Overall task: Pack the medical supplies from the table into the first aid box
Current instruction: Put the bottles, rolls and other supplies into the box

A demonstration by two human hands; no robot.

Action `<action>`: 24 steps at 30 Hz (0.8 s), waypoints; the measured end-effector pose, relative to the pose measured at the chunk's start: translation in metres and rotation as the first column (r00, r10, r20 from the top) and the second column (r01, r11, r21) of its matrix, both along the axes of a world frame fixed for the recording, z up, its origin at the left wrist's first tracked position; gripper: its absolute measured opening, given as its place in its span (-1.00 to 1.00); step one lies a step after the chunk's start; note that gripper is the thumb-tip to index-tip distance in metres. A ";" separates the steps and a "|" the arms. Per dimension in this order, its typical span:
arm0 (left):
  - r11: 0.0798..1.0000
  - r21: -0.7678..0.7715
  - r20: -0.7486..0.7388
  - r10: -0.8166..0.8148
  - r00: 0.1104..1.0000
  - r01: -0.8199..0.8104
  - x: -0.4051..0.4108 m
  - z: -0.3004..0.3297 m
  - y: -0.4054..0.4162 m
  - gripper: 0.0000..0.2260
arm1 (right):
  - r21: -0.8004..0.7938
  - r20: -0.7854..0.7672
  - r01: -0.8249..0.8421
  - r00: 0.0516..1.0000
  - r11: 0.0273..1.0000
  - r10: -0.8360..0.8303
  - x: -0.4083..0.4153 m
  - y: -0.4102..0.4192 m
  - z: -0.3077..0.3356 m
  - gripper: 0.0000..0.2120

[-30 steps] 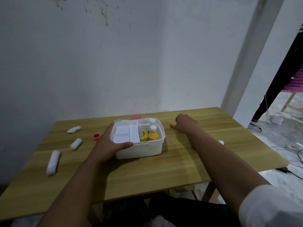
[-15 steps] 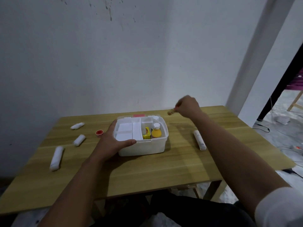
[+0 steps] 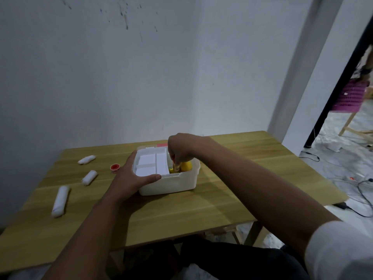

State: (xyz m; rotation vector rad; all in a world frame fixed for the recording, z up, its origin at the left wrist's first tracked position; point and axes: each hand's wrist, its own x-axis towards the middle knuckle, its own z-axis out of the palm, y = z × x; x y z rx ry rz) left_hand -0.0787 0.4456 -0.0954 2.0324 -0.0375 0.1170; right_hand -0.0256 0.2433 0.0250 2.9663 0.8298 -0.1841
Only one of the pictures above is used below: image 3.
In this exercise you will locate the person's left hand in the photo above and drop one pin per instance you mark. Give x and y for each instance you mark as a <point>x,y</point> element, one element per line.
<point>126,180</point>

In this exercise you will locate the person's right hand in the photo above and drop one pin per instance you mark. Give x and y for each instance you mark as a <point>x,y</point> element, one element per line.
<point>185,147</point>

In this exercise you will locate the red tape roll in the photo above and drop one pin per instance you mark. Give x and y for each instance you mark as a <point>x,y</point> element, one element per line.
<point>115,167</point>

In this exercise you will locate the yellow bottle white cap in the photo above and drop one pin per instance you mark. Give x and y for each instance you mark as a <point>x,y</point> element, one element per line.
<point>186,166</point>

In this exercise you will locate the white first aid box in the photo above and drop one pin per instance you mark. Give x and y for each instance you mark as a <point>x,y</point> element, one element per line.
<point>166,186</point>
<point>161,145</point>

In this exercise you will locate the small white bandage roll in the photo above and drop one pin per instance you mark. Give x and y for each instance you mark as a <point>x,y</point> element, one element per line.
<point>86,160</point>

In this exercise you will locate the long white bandage roll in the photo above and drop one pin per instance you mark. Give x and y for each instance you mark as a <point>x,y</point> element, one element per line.
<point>60,201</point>

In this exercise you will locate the person's left forearm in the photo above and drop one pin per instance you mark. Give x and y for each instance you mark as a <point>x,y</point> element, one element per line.
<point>90,239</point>

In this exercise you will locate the person's right forearm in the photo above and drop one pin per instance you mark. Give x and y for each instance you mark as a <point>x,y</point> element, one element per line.
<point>262,189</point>

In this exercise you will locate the person's black trousers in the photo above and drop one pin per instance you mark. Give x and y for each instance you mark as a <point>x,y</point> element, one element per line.
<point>233,259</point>

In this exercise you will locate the wooden table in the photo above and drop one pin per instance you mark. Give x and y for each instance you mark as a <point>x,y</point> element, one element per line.
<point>189,212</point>

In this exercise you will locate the black power adapter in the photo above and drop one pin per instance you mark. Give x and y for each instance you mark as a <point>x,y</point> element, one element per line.
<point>341,205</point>

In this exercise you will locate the pink plastic basket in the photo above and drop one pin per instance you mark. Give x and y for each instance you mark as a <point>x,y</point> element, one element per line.
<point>349,97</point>

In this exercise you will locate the white power strip red switch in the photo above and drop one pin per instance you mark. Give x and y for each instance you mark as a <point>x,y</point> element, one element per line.
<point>352,178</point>

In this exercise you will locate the wooden frame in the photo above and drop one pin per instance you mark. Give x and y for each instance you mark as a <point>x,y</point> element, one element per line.
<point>358,132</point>

